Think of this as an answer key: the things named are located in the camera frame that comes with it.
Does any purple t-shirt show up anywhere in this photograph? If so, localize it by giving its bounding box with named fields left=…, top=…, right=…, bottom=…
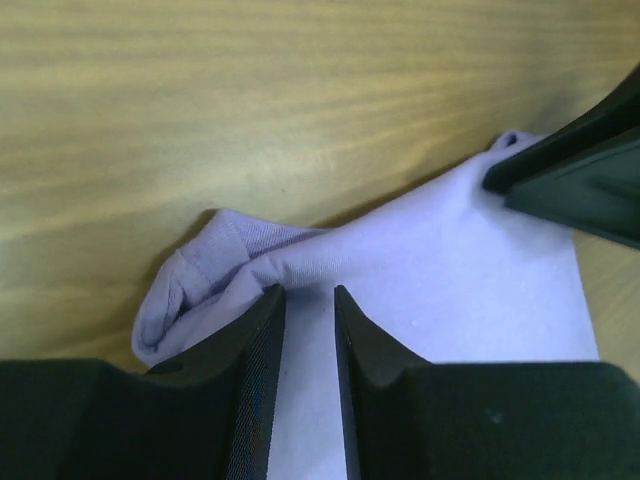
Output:
left=132, top=131, right=598, bottom=479

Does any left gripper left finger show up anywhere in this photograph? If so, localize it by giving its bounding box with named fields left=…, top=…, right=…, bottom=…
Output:
left=1, top=286, right=286, bottom=479

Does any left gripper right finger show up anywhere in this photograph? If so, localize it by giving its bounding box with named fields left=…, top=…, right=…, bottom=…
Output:
left=334, top=286, right=639, bottom=479

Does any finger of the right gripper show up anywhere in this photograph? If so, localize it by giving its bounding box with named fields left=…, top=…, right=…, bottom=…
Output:
left=482, top=68, right=639, bottom=193
left=505, top=128, right=639, bottom=249

